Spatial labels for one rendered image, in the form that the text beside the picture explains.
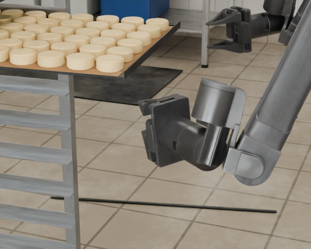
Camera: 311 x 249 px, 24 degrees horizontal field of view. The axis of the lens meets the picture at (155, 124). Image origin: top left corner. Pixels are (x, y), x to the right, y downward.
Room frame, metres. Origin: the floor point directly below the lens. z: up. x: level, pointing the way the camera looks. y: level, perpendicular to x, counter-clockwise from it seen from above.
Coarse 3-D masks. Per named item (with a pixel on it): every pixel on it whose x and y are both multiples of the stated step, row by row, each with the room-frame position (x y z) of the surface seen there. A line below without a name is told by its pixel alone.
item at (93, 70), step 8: (144, 24) 1.59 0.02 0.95; (48, 32) 1.51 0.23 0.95; (152, 40) 1.45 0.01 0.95; (144, 48) 1.38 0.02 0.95; (136, 56) 1.32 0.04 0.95; (0, 64) 1.27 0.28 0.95; (8, 64) 1.27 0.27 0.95; (32, 64) 1.27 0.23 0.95; (64, 64) 1.27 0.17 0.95; (128, 64) 1.27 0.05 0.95; (72, 72) 1.22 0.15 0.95; (80, 72) 1.22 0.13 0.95; (88, 72) 1.22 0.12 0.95; (96, 72) 1.22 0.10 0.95; (104, 72) 1.22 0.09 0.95; (120, 72) 1.22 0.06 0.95
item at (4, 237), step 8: (0, 240) 1.71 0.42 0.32; (8, 240) 1.71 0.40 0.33; (16, 240) 1.70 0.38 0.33; (24, 240) 1.69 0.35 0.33; (32, 240) 1.69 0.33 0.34; (40, 240) 1.68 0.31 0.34; (48, 240) 1.67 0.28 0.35; (8, 248) 1.68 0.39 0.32; (16, 248) 1.68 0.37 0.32; (24, 248) 1.68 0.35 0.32; (32, 248) 1.68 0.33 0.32; (40, 248) 1.68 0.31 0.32; (48, 248) 1.68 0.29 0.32; (56, 248) 1.67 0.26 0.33; (64, 248) 1.66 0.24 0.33; (72, 248) 1.66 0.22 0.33
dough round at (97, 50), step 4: (88, 44) 1.33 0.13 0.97; (92, 44) 1.33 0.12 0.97; (96, 44) 1.33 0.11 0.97; (100, 44) 1.33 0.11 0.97; (80, 48) 1.31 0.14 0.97; (84, 48) 1.31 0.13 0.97; (88, 48) 1.31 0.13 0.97; (92, 48) 1.31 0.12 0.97; (96, 48) 1.31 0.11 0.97; (100, 48) 1.31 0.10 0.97; (104, 48) 1.31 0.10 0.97; (80, 52) 1.30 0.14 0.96; (84, 52) 1.30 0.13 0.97; (88, 52) 1.29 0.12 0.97; (92, 52) 1.29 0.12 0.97; (96, 52) 1.29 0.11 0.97; (100, 52) 1.30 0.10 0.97; (104, 52) 1.31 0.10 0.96; (96, 56) 1.29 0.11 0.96
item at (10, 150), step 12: (0, 144) 1.71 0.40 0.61; (12, 144) 1.70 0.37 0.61; (24, 144) 1.69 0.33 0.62; (0, 156) 1.68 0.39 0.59; (12, 156) 1.68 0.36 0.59; (24, 156) 1.68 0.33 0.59; (36, 156) 1.68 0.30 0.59; (48, 156) 1.67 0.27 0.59; (60, 156) 1.66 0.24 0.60; (72, 156) 1.66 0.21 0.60
